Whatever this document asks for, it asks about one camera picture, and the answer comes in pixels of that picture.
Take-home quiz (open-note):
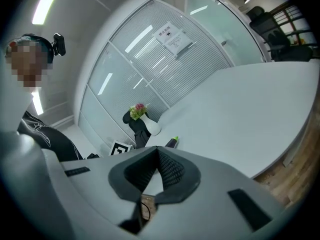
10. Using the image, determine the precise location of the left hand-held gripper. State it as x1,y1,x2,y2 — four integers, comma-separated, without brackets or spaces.
109,139,132,157

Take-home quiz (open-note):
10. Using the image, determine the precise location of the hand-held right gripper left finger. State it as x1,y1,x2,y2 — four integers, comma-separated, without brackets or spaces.
0,131,161,240

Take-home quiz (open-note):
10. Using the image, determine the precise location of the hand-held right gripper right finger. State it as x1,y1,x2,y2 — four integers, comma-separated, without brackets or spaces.
144,146,299,240

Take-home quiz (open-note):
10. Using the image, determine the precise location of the purple eggplant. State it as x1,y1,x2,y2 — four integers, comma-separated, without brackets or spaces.
164,135,180,149

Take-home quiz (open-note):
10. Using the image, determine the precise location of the white square table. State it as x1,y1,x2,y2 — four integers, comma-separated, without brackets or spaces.
141,60,320,198

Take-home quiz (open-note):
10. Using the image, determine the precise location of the black mesh office chair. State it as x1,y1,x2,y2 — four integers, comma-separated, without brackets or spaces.
245,5,291,48
265,29,314,63
122,111,152,150

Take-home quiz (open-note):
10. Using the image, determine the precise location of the white vase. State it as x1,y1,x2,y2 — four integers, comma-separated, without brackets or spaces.
138,112,162,137

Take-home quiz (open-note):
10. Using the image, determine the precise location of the pink and yellow flower bouquet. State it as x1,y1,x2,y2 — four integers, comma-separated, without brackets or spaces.
128,102,149,121

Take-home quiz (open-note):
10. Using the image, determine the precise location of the person's black printed t-shirt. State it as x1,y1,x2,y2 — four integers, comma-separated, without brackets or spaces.
16,109,85,161

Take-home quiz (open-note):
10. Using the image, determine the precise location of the long ceiling light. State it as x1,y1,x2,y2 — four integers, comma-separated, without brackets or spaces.
31,0,65,26
30,90,45,116

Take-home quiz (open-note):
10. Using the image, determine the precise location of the white paper notice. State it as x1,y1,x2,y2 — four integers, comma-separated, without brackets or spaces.
152,21,180,45

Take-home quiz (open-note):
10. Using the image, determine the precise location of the person's head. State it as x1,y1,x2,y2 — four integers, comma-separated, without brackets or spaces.
4,33,55,94

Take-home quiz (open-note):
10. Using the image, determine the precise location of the frosted glass door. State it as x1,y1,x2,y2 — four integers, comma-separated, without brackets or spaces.
184,0,265,66

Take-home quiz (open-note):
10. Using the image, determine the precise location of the black shelf rack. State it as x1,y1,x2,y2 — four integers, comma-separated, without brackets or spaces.
272,0,314,47

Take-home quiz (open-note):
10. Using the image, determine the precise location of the black head-worn camera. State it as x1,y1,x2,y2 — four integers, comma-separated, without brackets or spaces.
20,32,67,64

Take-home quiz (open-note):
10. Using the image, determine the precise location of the paper notice on wall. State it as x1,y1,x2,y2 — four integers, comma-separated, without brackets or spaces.
164,31,194,59

